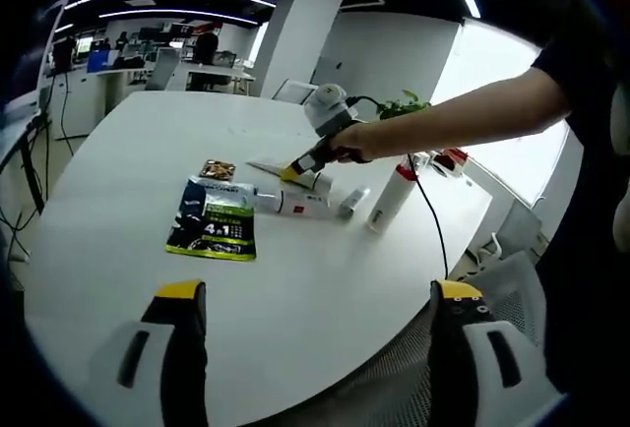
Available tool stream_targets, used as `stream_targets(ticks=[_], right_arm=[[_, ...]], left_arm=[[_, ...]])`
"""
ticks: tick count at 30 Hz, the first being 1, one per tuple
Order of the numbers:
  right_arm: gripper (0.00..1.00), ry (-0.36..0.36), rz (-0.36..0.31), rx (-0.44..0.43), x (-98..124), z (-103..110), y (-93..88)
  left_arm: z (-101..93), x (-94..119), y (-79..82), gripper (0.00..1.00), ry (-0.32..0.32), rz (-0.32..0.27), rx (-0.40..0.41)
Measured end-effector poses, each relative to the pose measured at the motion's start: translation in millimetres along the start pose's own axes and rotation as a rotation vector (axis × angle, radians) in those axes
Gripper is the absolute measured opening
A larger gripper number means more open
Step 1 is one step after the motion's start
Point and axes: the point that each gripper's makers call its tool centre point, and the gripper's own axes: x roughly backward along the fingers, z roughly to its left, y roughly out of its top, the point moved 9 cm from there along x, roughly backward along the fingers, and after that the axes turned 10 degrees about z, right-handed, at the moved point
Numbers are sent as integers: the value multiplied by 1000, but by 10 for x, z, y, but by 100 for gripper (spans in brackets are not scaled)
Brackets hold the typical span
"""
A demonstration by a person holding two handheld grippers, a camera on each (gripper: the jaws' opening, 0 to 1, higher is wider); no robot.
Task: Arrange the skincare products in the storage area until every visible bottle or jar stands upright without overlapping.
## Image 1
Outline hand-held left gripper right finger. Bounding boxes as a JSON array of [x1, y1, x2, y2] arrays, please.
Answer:
[[429, 278, 565, 427]]

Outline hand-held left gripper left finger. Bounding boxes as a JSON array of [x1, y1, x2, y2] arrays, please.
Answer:
[[88, 278, 208, 427]]

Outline small white skincare bottle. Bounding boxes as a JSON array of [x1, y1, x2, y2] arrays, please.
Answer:
[[253, 188, 332, 220], [338, 185, 370, 220]]

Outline large white skincare bottle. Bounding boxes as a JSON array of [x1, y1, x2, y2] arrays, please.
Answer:
[[367, 160, 420, 232]]

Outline brown gold skincare sachet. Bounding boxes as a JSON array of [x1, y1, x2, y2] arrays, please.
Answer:
[[199, 158, 237, 180]]

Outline green black skincare sachet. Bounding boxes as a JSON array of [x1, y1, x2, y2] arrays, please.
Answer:
[[164, 175, 258, 264]]

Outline blue storage box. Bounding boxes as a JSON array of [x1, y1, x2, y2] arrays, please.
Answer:
[[87, 49, 119, 74]]

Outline person's right hand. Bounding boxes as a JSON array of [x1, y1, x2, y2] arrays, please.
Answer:
[[330, 120, 396, 163]]

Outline green potted plant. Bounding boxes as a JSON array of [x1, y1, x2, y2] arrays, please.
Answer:
[[376, 90, 432, 121]]

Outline white mesh office chair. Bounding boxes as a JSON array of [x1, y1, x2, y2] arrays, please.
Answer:
[[324, 248, 550, 427]]

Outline red box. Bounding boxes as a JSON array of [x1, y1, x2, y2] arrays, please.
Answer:
[[432, 148, 469, 177]]

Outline grey office chair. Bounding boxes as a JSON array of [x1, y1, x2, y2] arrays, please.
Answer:
[[470, 195, 548, 275]]

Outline large bright window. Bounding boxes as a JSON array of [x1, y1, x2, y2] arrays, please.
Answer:
[[427, 18, 572, 207]]

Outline white office desks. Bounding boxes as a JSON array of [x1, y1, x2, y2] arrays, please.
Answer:
[[46, 65, 149, 141]]

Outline person's black shirt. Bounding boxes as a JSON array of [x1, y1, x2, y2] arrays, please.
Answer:
[[531, 3, 630, 398]]

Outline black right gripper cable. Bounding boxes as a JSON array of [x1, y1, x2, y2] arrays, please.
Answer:
[[346, 94, 450, 283]]

